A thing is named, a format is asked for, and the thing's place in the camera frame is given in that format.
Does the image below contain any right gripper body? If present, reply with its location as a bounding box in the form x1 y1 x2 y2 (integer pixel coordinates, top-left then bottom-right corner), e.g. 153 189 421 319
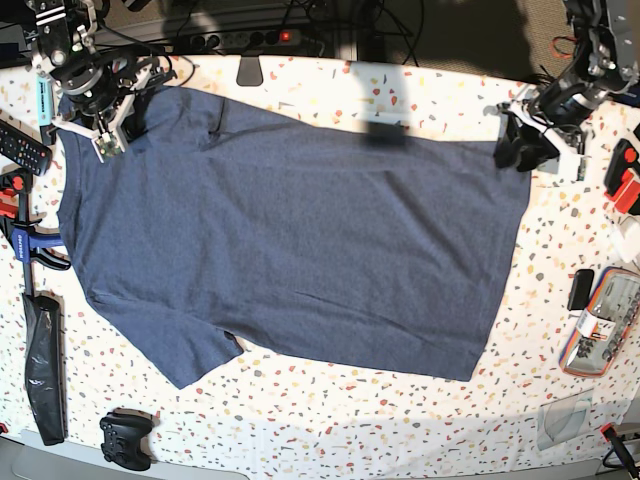
52 54 176 153

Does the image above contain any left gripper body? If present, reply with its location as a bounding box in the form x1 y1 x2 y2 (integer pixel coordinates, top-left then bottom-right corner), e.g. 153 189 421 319
485 84 595 181

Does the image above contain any blue T-shirt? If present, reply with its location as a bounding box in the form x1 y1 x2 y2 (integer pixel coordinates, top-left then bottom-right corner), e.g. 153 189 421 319
58 88 530 388

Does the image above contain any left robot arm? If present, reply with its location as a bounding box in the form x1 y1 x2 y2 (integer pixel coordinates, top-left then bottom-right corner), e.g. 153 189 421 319
494 0 639 181

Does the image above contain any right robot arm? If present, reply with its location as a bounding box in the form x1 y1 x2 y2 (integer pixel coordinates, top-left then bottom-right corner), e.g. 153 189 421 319
26 1 176 161

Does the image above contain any red and black tool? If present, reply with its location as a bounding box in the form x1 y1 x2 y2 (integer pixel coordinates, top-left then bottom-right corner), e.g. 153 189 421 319
604 139 639 216

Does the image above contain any mint highlighter pen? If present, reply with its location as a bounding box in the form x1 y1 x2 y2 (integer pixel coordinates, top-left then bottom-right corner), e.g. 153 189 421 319
36 76 55 146

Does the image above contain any black remote control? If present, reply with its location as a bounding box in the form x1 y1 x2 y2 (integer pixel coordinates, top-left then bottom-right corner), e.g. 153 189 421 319
0 121 52 176

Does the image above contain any white adapter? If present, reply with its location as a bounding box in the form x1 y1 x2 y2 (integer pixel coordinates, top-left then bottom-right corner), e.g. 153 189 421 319
608 216 640 263

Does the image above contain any blue bar clamp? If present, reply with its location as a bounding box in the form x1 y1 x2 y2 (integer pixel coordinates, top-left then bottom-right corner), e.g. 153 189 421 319
0 167 77 301

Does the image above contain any small black box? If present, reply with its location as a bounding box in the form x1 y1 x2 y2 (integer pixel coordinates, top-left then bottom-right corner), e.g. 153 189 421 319
567 269 595 311

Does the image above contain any transparent pencil case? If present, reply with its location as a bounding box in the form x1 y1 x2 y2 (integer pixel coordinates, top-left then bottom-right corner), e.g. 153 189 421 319
559 267 639 377

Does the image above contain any black plastic bag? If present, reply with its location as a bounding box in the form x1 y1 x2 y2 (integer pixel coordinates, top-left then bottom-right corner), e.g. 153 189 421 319
23 294 66 446

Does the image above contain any clear plastic sleeve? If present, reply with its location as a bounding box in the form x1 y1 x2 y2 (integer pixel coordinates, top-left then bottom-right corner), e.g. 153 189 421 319
536 389 593 450

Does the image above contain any black game controller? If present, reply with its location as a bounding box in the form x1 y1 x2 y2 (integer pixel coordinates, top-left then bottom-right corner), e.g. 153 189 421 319
99 412 153 472

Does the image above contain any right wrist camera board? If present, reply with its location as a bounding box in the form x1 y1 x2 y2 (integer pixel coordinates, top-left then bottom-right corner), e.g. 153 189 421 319
93 132 123 163

